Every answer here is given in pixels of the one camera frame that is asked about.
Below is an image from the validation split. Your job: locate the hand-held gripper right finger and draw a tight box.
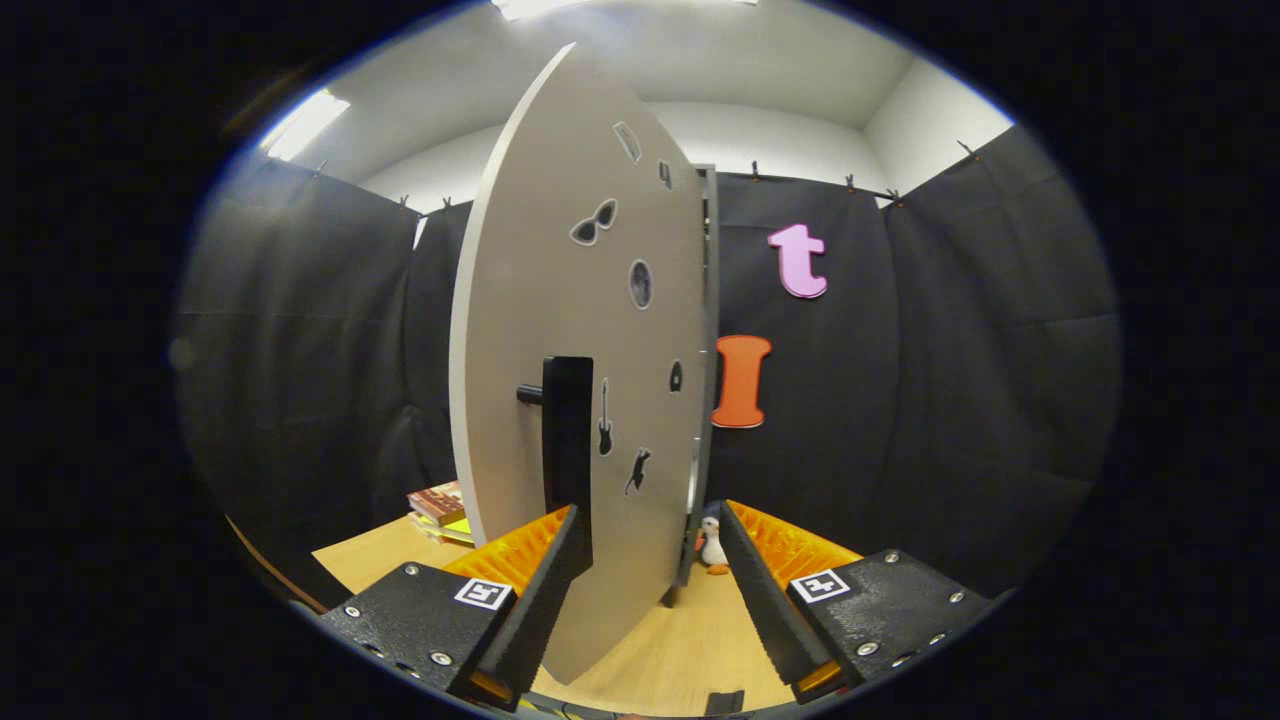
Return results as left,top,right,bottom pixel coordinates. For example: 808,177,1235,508
720,500,991,704

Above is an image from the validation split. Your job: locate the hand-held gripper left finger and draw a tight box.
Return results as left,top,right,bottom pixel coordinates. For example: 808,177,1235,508
320,505,581,711

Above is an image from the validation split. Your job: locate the black door handle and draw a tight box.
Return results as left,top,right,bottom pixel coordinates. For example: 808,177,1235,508
517,355,595,576

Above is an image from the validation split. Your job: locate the beige shoe cabinet door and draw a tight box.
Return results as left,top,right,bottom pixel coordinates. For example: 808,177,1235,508
448,42,713,686

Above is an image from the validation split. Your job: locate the dark grey shoe cabinet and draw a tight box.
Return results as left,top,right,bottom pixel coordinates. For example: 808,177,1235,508
685,163,721,606

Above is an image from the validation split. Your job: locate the penguin plush toy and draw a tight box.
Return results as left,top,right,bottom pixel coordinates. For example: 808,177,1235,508
696,515,732,577

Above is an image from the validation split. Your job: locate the yellow book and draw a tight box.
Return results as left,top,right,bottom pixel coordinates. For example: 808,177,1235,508
415,512,476,548

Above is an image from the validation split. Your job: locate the brown book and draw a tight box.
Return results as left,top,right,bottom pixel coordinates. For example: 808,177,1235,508
407,480,469,528

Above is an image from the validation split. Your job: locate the black backdrop cloth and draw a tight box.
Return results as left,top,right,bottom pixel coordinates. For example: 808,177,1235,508
170,125,1121,601

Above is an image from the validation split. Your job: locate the row of black cloth clips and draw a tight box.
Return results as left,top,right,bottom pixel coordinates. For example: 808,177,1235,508
315,140,981,216

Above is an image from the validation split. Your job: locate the small ceiling light panel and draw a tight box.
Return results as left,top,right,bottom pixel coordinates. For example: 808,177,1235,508
262,90,351,163

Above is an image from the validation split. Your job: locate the large ceiling light panel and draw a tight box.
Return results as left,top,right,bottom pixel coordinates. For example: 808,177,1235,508
490,0,761,23

